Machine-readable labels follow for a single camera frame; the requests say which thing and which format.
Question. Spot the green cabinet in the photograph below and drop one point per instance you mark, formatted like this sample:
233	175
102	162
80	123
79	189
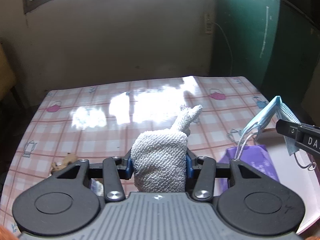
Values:
273	43

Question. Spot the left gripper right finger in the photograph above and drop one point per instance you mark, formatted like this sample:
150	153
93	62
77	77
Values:
206	168

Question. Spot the pink cardboard box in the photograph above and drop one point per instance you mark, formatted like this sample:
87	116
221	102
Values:
304	182

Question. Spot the small brown plush toy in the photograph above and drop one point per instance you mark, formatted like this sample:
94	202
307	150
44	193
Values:
67	160

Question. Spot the pink plaid tablecloth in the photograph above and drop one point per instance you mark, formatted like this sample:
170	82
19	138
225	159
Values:
103	121

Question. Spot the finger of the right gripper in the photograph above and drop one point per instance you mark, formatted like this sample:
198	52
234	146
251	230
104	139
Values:
299	137

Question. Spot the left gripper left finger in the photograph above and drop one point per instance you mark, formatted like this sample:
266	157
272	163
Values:
122	166

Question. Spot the wall power outlet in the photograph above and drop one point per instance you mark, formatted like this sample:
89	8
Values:
208	23

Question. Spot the blue surgical face mask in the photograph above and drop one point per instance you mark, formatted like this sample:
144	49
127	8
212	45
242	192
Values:
261	121

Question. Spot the purple wet wipes pack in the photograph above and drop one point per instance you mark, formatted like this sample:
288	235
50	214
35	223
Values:
256	155

